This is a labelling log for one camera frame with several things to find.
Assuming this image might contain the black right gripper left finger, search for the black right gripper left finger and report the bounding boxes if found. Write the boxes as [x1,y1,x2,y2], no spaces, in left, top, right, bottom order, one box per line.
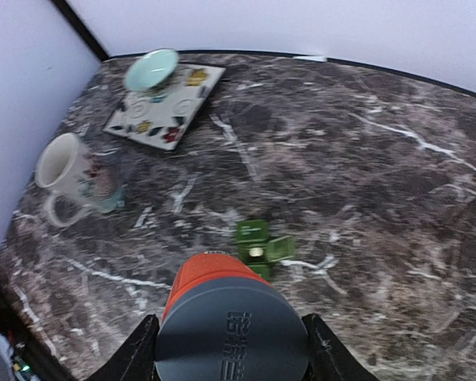
[86,315,159,381]

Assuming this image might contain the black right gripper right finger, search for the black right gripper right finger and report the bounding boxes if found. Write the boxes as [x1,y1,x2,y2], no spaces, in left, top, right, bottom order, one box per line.
[302,314,378,381]

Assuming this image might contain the grey bottle cap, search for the grey bottle cap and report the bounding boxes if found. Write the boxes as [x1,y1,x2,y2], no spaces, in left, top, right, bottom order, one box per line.
[155,277,309,381]

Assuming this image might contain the orange pill bottle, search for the orange pill bottle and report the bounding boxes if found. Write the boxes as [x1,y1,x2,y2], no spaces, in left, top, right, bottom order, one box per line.
[162,252,270,321]

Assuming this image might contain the square floral ceramic plate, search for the square floral ceramic plate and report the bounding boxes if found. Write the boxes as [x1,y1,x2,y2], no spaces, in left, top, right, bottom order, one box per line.
[103,63,225,151]

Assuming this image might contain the teal ceramic bowl on plate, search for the teal ceramic bowl on plate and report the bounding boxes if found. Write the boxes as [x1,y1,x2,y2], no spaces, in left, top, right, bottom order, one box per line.
[124,48,179,92]

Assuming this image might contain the black left corner frame post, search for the black left corner frame post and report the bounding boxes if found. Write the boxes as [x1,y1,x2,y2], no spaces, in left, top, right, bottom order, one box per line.
[49,0,110,62]

